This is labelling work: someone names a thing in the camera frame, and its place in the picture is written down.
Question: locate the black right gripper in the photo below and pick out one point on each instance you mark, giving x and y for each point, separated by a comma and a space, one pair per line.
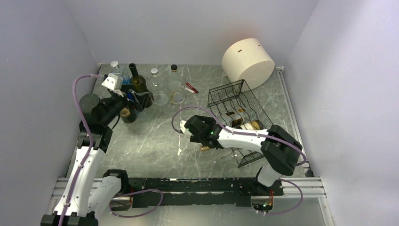
211, 121

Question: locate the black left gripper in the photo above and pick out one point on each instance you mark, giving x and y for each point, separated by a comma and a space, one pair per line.
130, 104

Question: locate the dark wine bottle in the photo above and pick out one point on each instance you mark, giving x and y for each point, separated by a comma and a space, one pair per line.
137, 80

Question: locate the silver necked green wine bottle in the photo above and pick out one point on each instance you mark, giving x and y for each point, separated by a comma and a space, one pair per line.
128, 115

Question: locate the silver capped clear bottle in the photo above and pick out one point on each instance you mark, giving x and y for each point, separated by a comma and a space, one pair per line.
158, 88

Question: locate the blue labelled clear bottle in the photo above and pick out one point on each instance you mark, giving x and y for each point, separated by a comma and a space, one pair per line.
122, 71

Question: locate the gold capped amber wine bottle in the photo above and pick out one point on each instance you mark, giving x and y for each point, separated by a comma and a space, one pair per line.
252, 125

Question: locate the black gold capped clear bottle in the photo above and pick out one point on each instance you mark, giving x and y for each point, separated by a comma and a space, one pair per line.
233, 119

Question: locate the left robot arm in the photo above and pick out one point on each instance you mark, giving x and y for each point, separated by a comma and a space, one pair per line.
79, 204

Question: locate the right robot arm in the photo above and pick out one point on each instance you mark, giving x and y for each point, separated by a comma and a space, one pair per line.
280, 149

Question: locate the white marker pen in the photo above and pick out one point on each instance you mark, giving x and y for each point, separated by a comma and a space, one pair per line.
189, 90

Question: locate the red utility knife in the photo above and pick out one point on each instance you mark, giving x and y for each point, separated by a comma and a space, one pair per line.
192, 88

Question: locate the cream cylindrical appliance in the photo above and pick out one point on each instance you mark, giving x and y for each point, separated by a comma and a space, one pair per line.
248, 60

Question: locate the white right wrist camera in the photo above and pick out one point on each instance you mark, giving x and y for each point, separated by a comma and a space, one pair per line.
183, 129

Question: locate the black wire wine rack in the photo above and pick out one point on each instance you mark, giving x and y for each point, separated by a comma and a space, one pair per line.
237, 97

